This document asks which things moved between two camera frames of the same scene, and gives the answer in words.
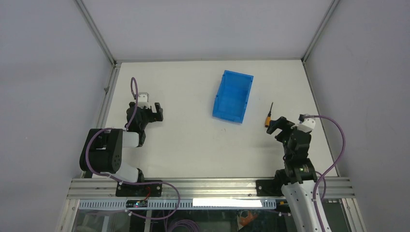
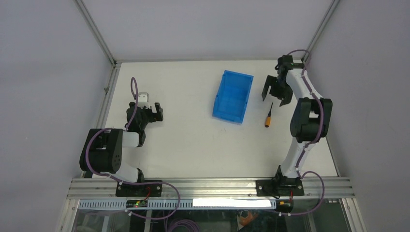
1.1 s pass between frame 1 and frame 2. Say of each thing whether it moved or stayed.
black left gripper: stayed
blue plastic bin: stayed
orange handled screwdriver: stayed
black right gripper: moved
